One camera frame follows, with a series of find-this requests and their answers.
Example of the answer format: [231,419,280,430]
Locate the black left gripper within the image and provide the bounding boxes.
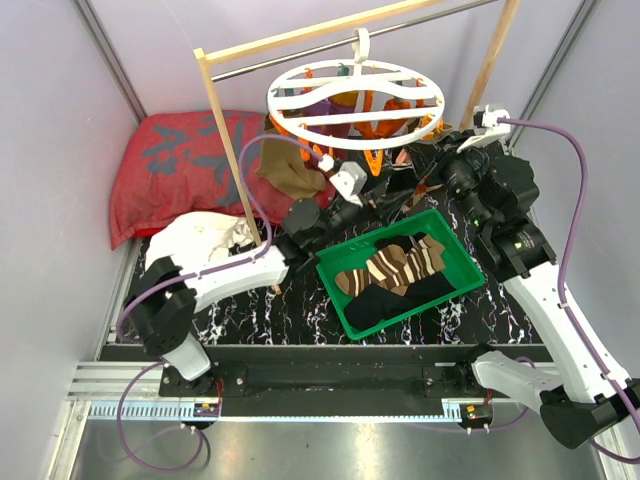
[311,169,413,252]

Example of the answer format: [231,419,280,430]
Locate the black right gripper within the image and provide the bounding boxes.
[404,129,492,232]

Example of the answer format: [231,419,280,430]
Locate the white round clip hanger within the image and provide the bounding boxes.
[266,28,445,151]

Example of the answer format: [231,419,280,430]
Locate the black white-striped sock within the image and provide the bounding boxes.
[386,168,418,210]

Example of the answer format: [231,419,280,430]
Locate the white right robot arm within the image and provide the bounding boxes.
[405,134,639,449]

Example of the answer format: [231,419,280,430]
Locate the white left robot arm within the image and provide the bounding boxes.
[118,184,407,396]

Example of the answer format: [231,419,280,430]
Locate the green plastic tray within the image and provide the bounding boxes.
[316,209,485,340]

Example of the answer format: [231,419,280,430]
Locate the orange hanging sock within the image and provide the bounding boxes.
[353,90,411,140]

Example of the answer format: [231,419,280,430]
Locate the olive brown hanging sock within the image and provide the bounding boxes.
[256,139,327,200]

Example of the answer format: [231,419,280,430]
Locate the purple hanging sock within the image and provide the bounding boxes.
[304,99,332,117]

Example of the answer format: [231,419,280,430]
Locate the white crumpled cloth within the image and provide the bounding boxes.
[144,211,254,275]

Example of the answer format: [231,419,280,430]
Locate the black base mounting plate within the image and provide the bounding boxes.
[159,345,488,421]

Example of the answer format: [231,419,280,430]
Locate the metal hanging rod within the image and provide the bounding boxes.
[211,0,496,82]

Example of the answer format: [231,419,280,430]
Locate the red patterned pillow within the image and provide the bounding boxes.
[109,110,336,247]

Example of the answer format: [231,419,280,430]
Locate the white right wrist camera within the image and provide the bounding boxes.
[456,104,511,154]

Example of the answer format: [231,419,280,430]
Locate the wooden drying rack frame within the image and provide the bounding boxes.
[193,0,523,296]

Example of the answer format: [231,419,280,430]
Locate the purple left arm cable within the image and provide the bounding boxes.
[115,133,331,472]

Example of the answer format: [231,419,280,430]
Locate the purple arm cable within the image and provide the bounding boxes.
[115,133,331,472]
[464,118,640,459]

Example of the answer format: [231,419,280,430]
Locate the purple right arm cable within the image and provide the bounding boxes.
[464,118,640,459]

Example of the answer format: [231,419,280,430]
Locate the aluminium rail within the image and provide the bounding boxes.
[67,362,221,423]

